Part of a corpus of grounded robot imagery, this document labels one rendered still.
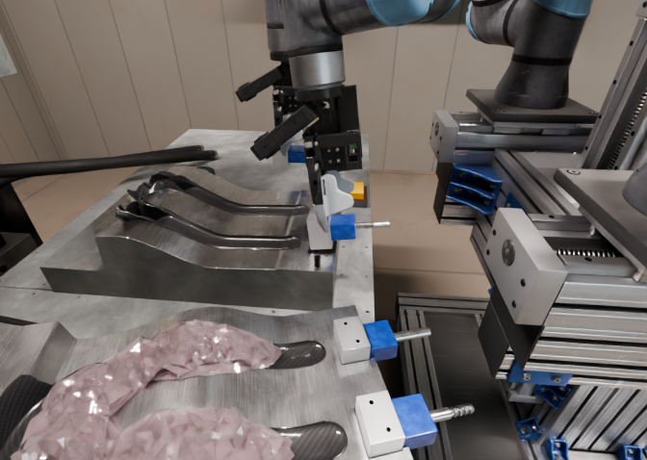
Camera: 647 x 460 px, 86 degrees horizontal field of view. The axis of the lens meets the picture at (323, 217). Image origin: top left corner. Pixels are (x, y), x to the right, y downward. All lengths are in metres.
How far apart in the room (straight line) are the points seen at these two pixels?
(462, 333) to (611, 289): 0.96
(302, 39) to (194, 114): 2.65
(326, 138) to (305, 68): 0.09
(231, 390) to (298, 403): 0.08
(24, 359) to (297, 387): 0.30
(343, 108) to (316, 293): 0.29
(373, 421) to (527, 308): 0.23
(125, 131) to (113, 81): 0.40
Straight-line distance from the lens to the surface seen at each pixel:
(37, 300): 0.80
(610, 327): 0.56
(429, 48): 2.79
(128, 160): 1.05
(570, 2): 0.91
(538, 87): 0.91
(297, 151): 0.82
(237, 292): 0.61
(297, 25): 0.49
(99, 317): 0.70
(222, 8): 2.87
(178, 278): 0.63
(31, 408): 0.53
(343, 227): 0.56
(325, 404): 0.45
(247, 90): 0.79
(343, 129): 0.51
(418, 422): 0.44
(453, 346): 1.38
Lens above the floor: 1.25
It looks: 33 degrees down
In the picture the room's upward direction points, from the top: straight up
